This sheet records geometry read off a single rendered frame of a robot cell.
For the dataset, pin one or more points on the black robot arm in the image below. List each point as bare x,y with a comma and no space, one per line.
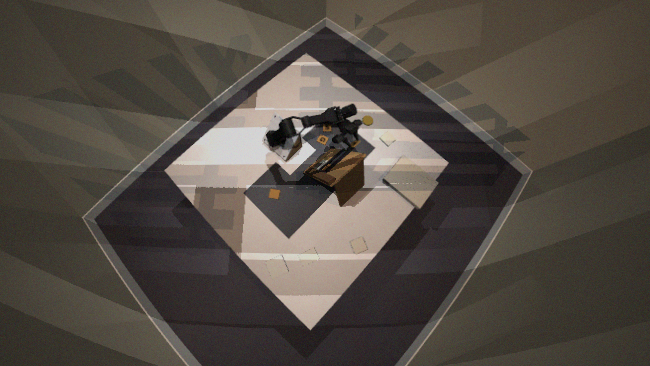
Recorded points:
329,117

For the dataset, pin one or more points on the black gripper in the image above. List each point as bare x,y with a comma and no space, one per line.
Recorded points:
338,138

